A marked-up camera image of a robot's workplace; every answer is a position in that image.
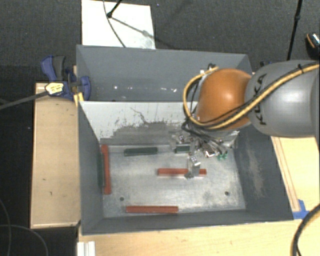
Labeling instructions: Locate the red-brown flat block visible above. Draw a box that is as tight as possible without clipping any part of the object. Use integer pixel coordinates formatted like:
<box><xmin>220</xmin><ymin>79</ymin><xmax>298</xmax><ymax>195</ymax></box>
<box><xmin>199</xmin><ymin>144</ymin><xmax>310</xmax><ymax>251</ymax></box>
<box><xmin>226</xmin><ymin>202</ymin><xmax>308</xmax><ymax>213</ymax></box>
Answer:
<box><xmin>100</xmin><ymin>144</ymin><xmax>112</xmax><ymax>196</ymax></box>
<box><xmin>125</xmin><ymin>205</ymin><xmax>180</xmax><ymax>214</ymax></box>
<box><xmin>157</xmin><ymin>167</ymin><xmax>208</xmax><ymax>178</ymax></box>

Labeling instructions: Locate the grey metal bin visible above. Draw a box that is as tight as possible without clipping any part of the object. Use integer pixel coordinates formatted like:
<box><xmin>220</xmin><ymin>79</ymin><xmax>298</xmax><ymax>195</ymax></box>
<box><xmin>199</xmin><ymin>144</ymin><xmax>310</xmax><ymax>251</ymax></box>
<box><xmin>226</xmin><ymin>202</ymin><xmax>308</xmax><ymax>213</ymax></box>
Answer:
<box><xmin>75</xmin><ymin>44</ymin><xmax>295</xmax><ymax>236</ymax></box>

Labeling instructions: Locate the pale wood board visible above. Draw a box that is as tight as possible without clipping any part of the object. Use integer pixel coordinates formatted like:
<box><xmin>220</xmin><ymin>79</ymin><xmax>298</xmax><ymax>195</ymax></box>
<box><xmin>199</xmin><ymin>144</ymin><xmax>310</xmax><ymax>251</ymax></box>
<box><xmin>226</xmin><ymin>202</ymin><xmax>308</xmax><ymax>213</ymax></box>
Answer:
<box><xmin>30</xmin><ymin>82</ymin><xmax>82</xmax><ymax>230</ymax></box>

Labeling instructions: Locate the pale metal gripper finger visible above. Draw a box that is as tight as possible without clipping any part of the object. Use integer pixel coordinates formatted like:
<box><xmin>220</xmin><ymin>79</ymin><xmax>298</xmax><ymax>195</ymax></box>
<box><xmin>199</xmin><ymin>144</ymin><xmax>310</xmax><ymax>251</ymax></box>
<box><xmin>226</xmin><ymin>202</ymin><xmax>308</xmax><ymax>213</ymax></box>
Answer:
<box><xmin>184</xmin><ymin>155</ymin><xmax>202</xmax><ymax>180</ymax></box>
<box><xmin>170</xmin><ymin>134</ymin><xmax>192</xmax><ymax>154</ymax></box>

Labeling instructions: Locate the dark green flat block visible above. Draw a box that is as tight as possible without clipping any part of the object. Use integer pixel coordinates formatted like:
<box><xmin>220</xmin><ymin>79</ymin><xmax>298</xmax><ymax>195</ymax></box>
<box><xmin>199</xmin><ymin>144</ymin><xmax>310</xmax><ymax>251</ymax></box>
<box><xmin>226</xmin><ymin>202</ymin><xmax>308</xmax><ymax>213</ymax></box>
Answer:
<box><xmin>173</xmin><ymin>145</ymin><xmax>193</xmax><ymax>154</ymax></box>
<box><xmin>96</xmin><ymin>149</ymin><xmax>105</xmax><ymax>189</ymax></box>
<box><xmin>123</xmin><ymin>146</ymin><xmax>159</xmax><ymax>157</ymax></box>

